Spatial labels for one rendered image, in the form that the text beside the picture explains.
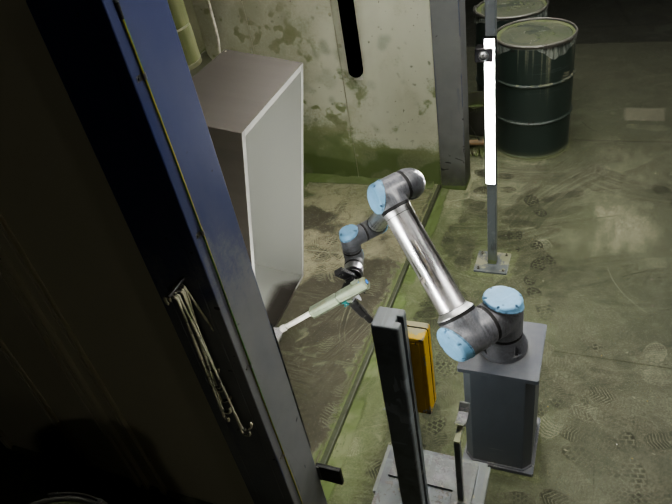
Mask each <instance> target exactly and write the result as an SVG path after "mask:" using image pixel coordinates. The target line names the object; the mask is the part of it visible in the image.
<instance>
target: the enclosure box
mask: <svg viewBox="0 0 672 504"><path fill-rule="evenodd" d="M225 51H226V52H225ZM192 80H193V83H194V86H195V89H196V92H197V96H198V99H199V102H200V105H201V108H202V111H203V114H204V117H205V121H206V124H207V127H208V130H209V133H210V136H211V139H212V143H213V146H214V149H215V152H216V155H217V158H218V161H219V165H220V168H221V171H222V174H223V177H224V180H225V183H226V187H227V190H228V193H229V196H230V199H231V202H232V205H233V209H234V212H235V215H236V218H237V221H238V224H239V227H240V231H241V234H242V237H243V240H244V243H245V246H246V249H247V253H248V256H249V259H250V262H251V265H252V268H253V271H254V275H255V278H256V281H257V284H258V287H259V290H260V293H261V297H262V300H263V303H264V306H265V309H266V312H267V315H268V318H269V322H270V323H272V325H273V326H275V327H277V325H278V323H279V321H280V319H281V317H282V316H283V314H284V312H285V310H286V308H287V306H288V304H289V302H290V300H291V299H292V297H293V295H294V293H295V291H296V289H297V287H298V285H299V284H300V282H301V280H302V278H303V276H304V243H303V62H297V61H291V60H285V59H279V58H274V57H268V56H262V55H256V54H250V53H245V52H239V51H233V50H227V49H224V50H223V51H222V52H221V53H220V54H219V55H218V56H216V57H215V58H214V59H213V60H212V61H211V62H210V63H208V64H207V65H206V66H205V67H204V68H203V69H201V70H200V71H199V72H198V73H197V74H196V75H195V76H193V77H192Z"/></svg>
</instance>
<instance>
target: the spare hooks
mask: <svg viewBox="0 0 672 504"><path fill-rule="evenodd" d="M184 280H185V278H184V277H182V278H181V279H180V281H179V280H178V281H177V283H175V285H174V286H173V288H172V290H171V291H170V292H169V293H168V294H167V295H165V296H164V297H163V300H164V302H165V304H167V305H169V302H171V301H172V300H171V297H172V298H173V299H175V300H176V301H177V303H178V306H179V308H180V310H181V312H182V315H183V318H184V320H185V322H186V325H187V327H188V330H189V333H190V335H191V338H192V340H193V343H194V346H195V348H196V351H197V353H198V356H199V359H200V361H201V364H202V366H203V369H204V371H205V373H206V376H207V378H208V381H209V384H210V386H211V388H212V390H213V393H214V396H215V398H216V400H217V403H218V406H219V408H220V410H221V412H222V416H223V418H224V419H225V420H226V421H227V422H230V418H229V417H226V416H225V414H231V413H232V412H233V414H234V416H235V418H236V421H237V423H238V426H239V428H240V431H241V433H242V434H243V435H245V436H249V437H250V436H251V432H249V435H248V434H245V433H244V432H243V431H246V430H250V429H252V427H253V423H252V422H250V426H249V427H247V428H245V427H243V426H242V424H241V423H240V420H239V418H238V416H237V414H236V412H235V410H234V407H233V405H232V403H231V401H230V400H231V399H232V396H231V395H230V397H228V394H227V392H226V390H225V386H223V384H222V381H221V379H220V377H219V375H218V374H219V373H220V368H217V370H216V368H215V366H214V363H213V360H212V358H211V356H210V354H209V352H208V349H207V346H206V344H205V342H204V340H203V337H202V335H201V332H200V330H199V327H198V324H197V321H196V317H195V313H194V310H193V307H192V304H191V300H192V301H193V303H194V305H195V306H196V307H197V309H198V310H199V312H200V313H201V314H202V316H203V318H204V319H205V321H206V322H207V323H208V325H209V326H210V328H211V330H212V331H214V330H213V328H212V326H211V324H210V322H209V321H208V319H207V318H206V316H205V315H204V313H203V312H202V310H201V309H200V307H199V306H198V304H197V303H196V301H195V300H194V299H193V297H192V295H191V294H190V292H189V291H188V289H187V287H186V286H185V285H183V284H182V283H183V282H184ZM178 288H179V289H178ZM177 292H180V293H181V294H182V295H183V297H184V300H185V303H186V305H187V307H188V310H189V313H188V311H187V309H186V306H185V304H184V302H183V300H182V298H181V296H180V294H176V293H177ZM167 298H168V300H169V302H168V300H167ZM190 298H191V300H190ZM180 301H181V302H180ZM181 304H182V305H181ZM182 306H183V308H184V310H185V312H186V314H187V316H188V318H189V320H190V322H191V325H192V327H193V329H194V330H195V332H196V335H197V337H198V340H199V343H200V347H201V350H202V353H203V355H204V359H205V362H206V364H205V362H204V359H203V356H202V354H201V352H200V350H199V347H198V344H197V342H196V340H195V338H194V335H193V332H192V330H191V328H190V326H189V324H188V321H187V318H186V315H185V313H184V311H183V308H182ZM189 314H190V315H189ZM208 359H209V360H208ZM209 362H210V363H209ZM210 364H211V366H212V368H213V370H214V371H213V370H212V369H211V366H210ZM206 365H207V366H206ZM207 368H208V369H207ZM213 374H216V376H217V378H218V381H219V383H220V386H219V387H218V386H217V383H216V381H215V378H214V375H213ZM221 388H222V389H221ZM219 389H221V390H219ZM220 392H224V394H225V396H226V398H227V399H222V398H221V395H220ZM221 402H222V403H226V402H229V404H230V407H231V408H229V411H226V410H225V411H224V408H223V406H222V403H221ZM242 430H243V431H242Z"/></svg>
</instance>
